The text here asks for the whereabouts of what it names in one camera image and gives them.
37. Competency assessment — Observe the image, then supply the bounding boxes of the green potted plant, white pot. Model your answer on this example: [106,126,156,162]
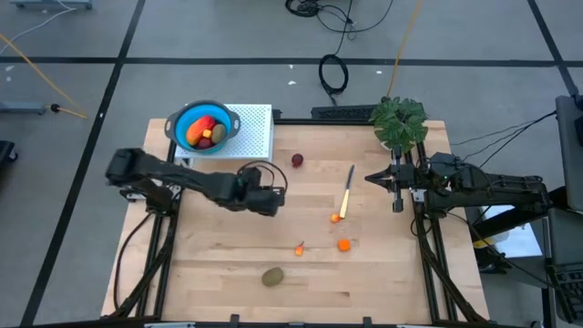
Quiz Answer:
[368,95,430,154]

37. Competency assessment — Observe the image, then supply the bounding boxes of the brown toy kiwi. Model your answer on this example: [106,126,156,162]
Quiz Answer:
[261,266,285,288]
[210,123,228,145]

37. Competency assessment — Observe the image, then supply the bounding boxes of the knife with wooden handle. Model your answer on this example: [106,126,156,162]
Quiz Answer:
[339,164,356,220]

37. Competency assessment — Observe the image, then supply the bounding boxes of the grey computer monitor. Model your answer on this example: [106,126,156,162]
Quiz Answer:
[554,94,583,213]

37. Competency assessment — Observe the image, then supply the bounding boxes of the white perforated metal shelf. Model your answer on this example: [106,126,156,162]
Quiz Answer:
[175,103,275,173]

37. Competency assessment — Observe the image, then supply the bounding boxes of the black floor cable bundle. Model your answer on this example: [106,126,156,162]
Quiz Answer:
[284,0,395,56]

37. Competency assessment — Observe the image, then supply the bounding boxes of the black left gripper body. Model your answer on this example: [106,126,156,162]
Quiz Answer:
[236,181,287,218]

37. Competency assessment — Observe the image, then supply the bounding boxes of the red yellow toy mango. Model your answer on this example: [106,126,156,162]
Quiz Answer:
[185,115,217,147]

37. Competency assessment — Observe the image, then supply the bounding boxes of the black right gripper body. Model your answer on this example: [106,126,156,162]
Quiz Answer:
[392,146,429,214]

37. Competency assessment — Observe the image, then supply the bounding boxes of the white paper sheet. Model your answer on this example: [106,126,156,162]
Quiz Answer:
[494,222,532,260]

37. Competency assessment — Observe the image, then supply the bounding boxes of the blue collapsible bowl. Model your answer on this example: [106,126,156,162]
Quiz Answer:
[164,99,241,155]

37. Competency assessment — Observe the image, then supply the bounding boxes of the black laptop computer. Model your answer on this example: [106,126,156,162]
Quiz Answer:
[545,207,583,325]

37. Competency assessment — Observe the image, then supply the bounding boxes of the yellow hanging cable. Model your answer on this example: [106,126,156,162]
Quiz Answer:
[385,0,424,98]

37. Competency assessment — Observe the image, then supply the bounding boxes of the black power strip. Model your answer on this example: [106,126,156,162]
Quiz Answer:
[311,104,379,122]

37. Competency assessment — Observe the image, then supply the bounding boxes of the black floor object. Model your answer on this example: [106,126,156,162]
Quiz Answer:
[0,139,19,165]

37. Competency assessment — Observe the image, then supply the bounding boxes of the grey stand foot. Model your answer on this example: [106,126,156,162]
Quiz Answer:
[0,100,49,116]
[11,0,94,13]

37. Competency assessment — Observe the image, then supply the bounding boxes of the yellow floor cable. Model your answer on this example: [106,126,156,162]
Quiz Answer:
[0,31,89,120]

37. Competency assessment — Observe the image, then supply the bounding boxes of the coiled black floor cable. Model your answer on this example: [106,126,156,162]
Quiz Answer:
[317,53,351,107]

